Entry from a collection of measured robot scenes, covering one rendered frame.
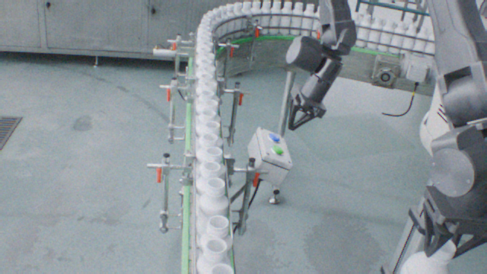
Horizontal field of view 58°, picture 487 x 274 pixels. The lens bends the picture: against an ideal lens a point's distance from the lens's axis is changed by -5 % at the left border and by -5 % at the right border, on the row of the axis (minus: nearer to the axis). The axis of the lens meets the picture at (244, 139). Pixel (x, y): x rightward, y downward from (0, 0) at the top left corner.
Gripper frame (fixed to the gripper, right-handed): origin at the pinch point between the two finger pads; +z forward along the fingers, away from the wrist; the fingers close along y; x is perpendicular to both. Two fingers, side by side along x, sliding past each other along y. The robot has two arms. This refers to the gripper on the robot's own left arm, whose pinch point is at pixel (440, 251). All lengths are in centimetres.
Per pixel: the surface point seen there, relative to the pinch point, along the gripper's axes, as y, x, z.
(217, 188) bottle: -31.2, 27.0, 13.6
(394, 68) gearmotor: 58, 161, 35
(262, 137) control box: -20, 56, 18
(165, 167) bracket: -43, 44, 23
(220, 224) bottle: -30.3, 18.5, 15.3
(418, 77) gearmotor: 67, 153, 35
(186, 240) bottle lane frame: -36, 29, 31
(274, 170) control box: -16, 47, 22
